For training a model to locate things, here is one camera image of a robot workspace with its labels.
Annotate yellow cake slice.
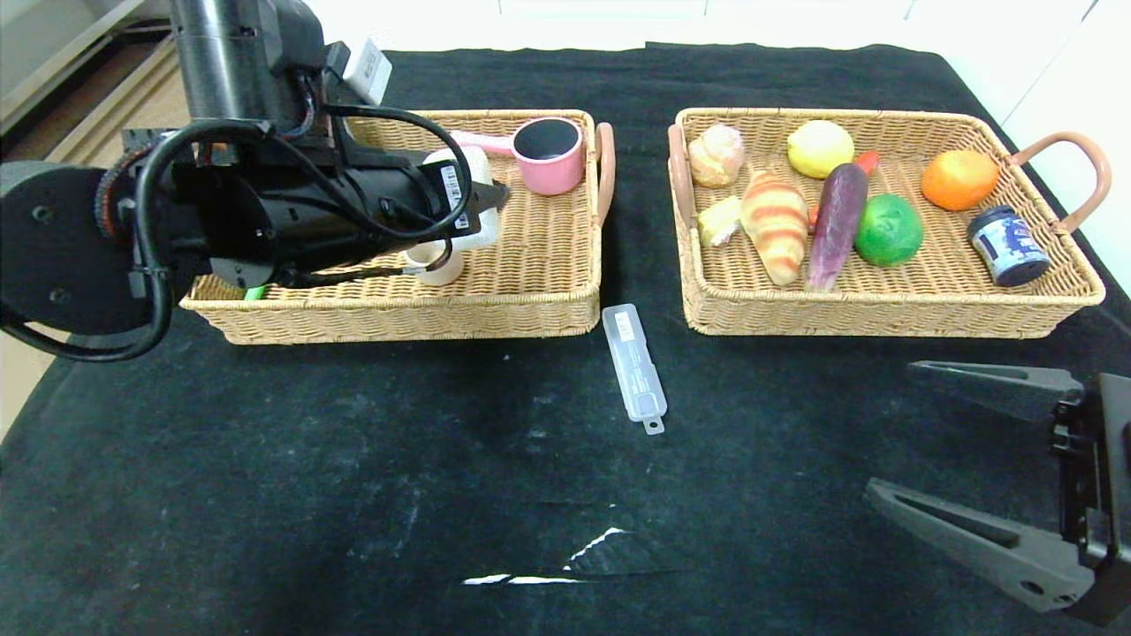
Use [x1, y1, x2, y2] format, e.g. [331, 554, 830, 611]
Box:
[696, 195, 745, 247]

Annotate orange red carrot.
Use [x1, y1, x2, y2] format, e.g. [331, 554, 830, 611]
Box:
[808, 150, 881, 231]

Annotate white soap bar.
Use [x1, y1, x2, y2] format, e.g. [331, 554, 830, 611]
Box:
[422, 146, 501, 254]

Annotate clear plastic slim case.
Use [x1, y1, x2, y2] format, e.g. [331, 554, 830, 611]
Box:
[601, 303, 668, 436]

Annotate pink toy saucepan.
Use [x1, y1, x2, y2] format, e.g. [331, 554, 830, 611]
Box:
[450, 116, 587, 195]

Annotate green lime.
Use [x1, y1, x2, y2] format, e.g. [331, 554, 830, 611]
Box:
[854, 193, 925, 268]

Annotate orange fruit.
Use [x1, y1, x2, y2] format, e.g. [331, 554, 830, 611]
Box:
[920, 149, 1001, 213]

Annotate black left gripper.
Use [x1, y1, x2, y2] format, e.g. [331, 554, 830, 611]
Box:
[357, 148, 511, 263]

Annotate blue white printed jar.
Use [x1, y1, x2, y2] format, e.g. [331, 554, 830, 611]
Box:
[967, 205, 1052, 286]

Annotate purple eggplant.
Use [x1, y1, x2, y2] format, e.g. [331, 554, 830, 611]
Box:
[807, 162, 869, 292]

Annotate small beige cup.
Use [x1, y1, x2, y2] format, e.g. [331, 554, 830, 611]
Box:
[402, 238, 466, 287]

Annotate pink cream puff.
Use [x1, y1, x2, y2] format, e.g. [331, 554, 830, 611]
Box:
[687, 124, 747, 188]

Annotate wicker basket with food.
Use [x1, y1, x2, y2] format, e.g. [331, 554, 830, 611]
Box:
[667, 107, 1112, 340]

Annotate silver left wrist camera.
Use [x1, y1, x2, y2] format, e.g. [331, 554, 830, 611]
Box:
[343, 37, 395, 106]

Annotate striped golden croissant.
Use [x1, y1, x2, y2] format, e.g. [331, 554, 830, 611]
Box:
[740, 170, 811, 287]

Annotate yellow lemon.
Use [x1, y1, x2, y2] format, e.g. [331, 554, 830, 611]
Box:
[786, 119, 856, 180]

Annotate grey metal rack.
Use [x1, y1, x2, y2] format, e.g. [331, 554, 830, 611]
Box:
[0, 0, 186, 169]

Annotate wicker basket with kitchenware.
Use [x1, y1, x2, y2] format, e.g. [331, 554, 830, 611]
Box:
[179, 109, 616, 345]

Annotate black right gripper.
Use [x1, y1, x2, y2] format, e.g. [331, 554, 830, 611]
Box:
[863, 360, 1131, 627]

